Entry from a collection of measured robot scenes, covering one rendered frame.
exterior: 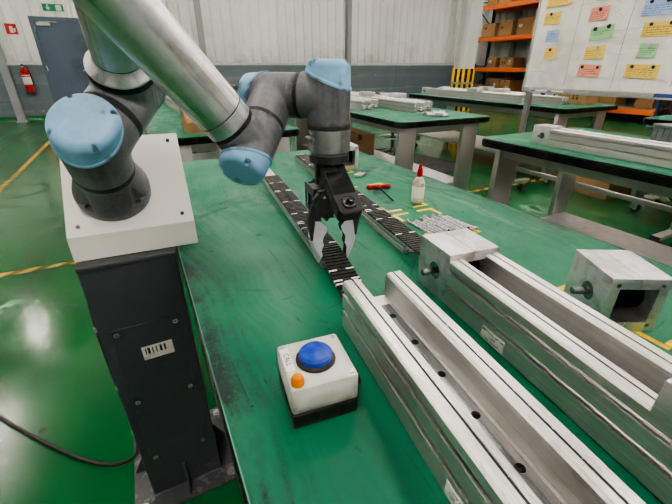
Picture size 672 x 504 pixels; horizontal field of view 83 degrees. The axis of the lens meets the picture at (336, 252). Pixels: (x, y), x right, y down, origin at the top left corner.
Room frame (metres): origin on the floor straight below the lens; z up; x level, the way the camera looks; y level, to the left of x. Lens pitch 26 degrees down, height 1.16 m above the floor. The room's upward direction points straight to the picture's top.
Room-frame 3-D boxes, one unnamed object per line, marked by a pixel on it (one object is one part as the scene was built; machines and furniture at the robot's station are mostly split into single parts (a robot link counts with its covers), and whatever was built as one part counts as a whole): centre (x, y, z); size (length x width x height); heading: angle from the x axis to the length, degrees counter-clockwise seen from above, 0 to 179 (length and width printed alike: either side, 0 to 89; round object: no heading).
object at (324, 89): (0.70, 0.02, 1.11); 0.09 x 0.08 x 0.11; 74
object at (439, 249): (0.61, -0.21, 0.83); 0.12 x 0.09 x 0.10; 110
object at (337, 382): (0.35, 0.02, 0.81); 0.10 x 0.08 x 0.06; 110
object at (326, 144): (0.70, 0.01, 1.03); 0.08 x 0.08 x 0.05
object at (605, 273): (0.53, -0.44, 0.83); 0.11 x 0.10 x 0.10; 89
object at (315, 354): (0.35, 0.02, 0.84); 0.04 x 0.04 x 0.02
